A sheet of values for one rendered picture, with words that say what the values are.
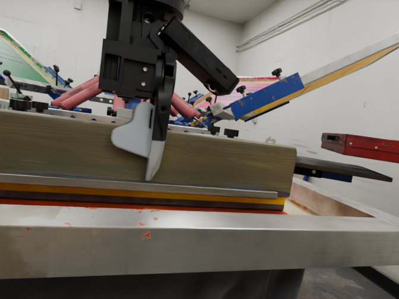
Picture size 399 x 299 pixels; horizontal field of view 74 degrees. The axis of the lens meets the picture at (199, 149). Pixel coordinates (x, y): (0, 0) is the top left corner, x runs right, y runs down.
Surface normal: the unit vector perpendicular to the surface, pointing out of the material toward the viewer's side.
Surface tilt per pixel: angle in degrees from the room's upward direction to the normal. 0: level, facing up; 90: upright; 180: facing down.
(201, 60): 89
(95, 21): 90
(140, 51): 90
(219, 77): 89
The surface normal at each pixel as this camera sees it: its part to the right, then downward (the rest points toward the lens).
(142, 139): 0.29, 0.04
